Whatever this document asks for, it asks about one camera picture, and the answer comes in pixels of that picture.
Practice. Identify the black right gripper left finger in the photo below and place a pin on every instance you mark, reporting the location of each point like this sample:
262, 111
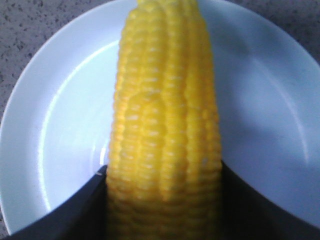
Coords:
81, 217

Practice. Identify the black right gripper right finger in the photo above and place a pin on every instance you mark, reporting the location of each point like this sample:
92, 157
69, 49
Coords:
247, 215

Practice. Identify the yellow corn cob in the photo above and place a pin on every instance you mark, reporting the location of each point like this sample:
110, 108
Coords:
165, 165

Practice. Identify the light blue round plate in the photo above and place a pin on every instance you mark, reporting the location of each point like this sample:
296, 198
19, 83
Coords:
55, 130

